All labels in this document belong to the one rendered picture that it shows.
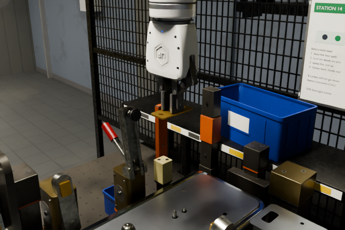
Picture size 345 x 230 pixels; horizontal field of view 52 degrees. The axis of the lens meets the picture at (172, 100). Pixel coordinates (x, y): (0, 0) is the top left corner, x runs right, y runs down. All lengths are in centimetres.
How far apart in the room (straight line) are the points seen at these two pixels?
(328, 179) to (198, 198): 33
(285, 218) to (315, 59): 48
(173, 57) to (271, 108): 62
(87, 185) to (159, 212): 73
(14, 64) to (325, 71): 594
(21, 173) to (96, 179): 79
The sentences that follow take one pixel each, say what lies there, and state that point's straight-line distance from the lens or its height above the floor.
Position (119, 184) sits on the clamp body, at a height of 102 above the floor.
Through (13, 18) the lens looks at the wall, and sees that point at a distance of 654.
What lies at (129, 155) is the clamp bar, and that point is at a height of 111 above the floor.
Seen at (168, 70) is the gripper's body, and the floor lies 134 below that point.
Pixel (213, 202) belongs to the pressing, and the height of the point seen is 100.
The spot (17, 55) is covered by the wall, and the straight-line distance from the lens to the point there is 662.
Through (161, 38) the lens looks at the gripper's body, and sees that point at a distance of 63.
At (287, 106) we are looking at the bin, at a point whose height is 113.
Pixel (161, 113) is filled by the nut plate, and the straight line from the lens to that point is 67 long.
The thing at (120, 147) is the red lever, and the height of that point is 110.
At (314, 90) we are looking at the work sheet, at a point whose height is 119.
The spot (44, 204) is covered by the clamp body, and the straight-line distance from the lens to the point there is 85.
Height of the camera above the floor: 149
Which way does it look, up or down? 19 degrees down
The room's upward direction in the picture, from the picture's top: straight up
